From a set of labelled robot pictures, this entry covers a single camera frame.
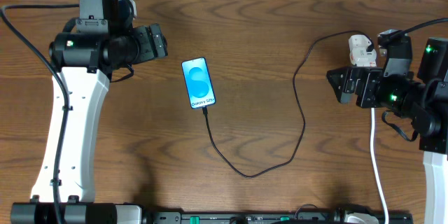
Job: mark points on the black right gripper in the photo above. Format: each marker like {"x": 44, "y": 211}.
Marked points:
{"x": 361, "y": 87}

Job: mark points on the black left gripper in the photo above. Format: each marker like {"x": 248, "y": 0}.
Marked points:
{"x": 156, "y": 40}

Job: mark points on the blue Samsung smartphone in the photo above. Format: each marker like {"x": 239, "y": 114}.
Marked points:
{"x": 198, "y": 83}

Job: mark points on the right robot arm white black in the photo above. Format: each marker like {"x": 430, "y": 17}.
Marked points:
{"x": 421, "y": 97}

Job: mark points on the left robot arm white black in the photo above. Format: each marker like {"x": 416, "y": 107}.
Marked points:
{"x": 82, "y": 59}

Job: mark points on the white USB wall charger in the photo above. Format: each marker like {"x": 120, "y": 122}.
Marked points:
{"x": 362, "y": 54}

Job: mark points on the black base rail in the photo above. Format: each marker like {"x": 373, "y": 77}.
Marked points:
{"x": 303, "y": 216}

